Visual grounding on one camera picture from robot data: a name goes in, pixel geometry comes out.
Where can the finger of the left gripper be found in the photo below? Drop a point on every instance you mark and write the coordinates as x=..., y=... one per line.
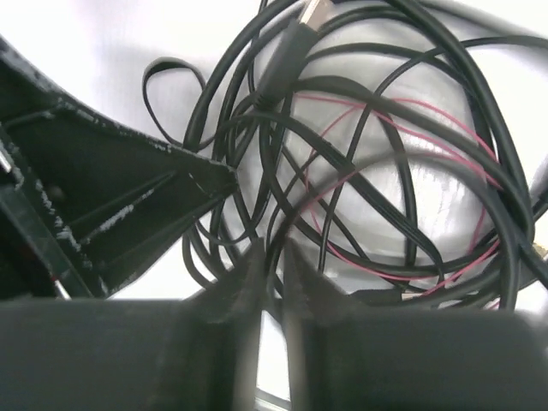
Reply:
x=87, y=204

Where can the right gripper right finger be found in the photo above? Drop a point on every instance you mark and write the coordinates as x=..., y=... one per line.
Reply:
x=344, y=355

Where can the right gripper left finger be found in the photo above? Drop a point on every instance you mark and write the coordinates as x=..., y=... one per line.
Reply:
x=197, y=354

